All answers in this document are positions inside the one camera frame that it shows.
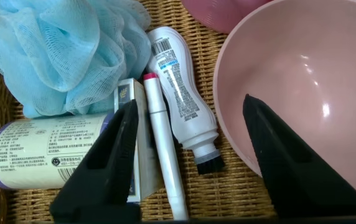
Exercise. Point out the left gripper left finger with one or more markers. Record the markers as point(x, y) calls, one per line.
point(103, 186)

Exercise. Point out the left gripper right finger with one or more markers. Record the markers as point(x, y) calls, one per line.
point(296, 183)

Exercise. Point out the playing card box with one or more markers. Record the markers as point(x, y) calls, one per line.
point(147, 155)

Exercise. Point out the white marker pink ends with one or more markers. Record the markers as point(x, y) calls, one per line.
point(165, 149)

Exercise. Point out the purple lidded bag roll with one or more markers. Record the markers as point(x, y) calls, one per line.
point(35, 149)

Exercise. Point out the pink plastic bowl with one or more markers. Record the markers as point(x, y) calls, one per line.
point(290, 62)

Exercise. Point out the white bottle black cap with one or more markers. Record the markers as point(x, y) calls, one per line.
point(181, 93)

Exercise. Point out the blue mesh bath pouf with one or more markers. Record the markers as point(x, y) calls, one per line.
point(56, 53)

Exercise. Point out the pink plastic scoop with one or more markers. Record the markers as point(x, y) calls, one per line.
point(221, 15)

